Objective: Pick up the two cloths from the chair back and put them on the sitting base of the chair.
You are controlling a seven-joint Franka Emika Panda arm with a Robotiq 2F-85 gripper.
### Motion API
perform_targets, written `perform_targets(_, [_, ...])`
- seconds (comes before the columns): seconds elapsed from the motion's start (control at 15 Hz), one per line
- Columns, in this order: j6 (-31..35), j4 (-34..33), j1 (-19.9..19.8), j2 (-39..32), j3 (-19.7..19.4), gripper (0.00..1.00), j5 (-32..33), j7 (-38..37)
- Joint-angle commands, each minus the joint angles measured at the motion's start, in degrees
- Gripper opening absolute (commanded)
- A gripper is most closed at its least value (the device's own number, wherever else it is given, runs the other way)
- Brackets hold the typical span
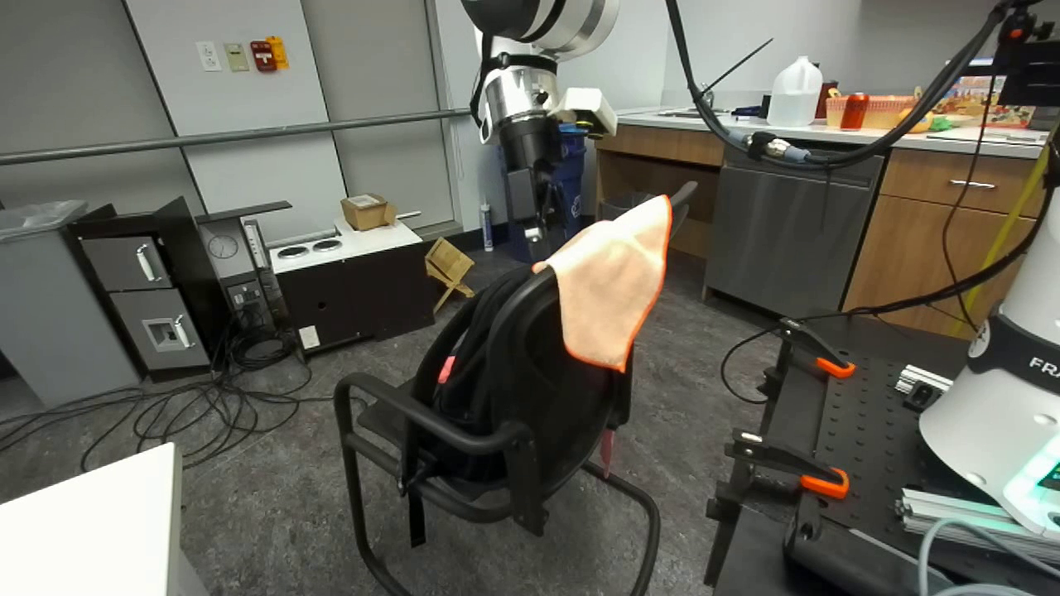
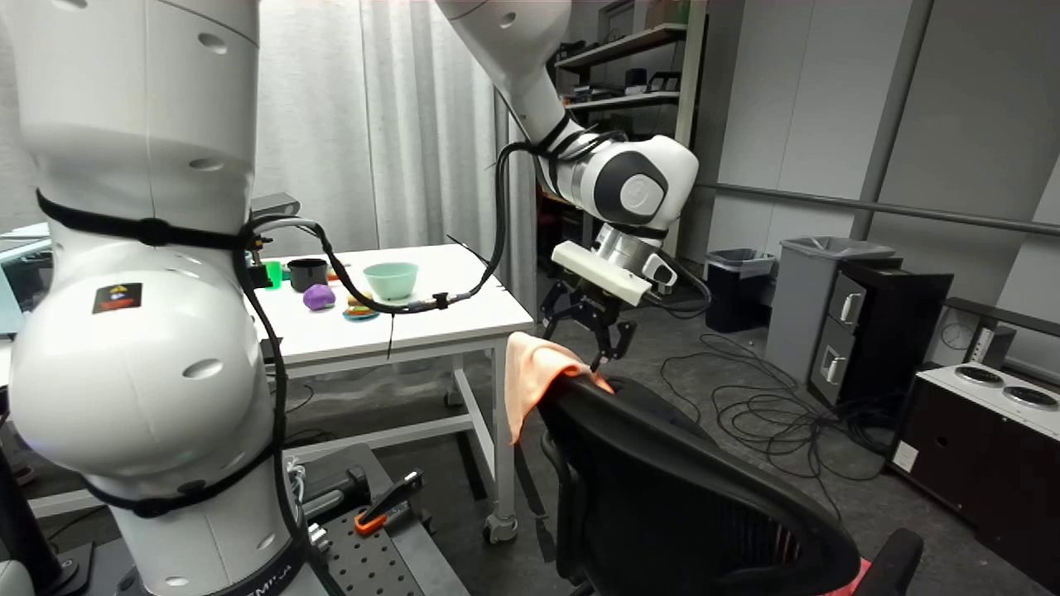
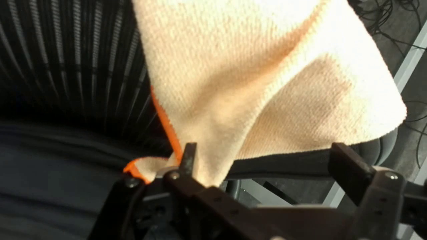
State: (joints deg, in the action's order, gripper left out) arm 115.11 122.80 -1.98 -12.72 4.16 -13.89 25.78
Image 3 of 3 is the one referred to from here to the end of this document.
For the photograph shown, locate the thin black cable tangle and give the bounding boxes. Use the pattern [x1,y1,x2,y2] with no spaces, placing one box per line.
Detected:
[354,0,427,50]

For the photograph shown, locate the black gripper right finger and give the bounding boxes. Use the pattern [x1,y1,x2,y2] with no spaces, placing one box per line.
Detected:
[327,141,378,206]

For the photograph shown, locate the grey metal frame bar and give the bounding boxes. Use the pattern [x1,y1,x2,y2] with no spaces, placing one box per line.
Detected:
[392,30,427,96]

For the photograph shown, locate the black mesh office chair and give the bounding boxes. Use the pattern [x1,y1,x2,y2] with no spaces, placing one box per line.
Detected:
[0,0,400,210]

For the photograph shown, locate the light orange towel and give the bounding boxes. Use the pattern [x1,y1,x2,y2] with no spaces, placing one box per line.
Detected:
[122,0,408,188]

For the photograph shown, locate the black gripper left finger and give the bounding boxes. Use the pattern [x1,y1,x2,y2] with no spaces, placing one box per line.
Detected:
[176,141,199,180]

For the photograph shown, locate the black backpack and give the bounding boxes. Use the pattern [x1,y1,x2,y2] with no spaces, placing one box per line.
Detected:
[0,122,180,240]

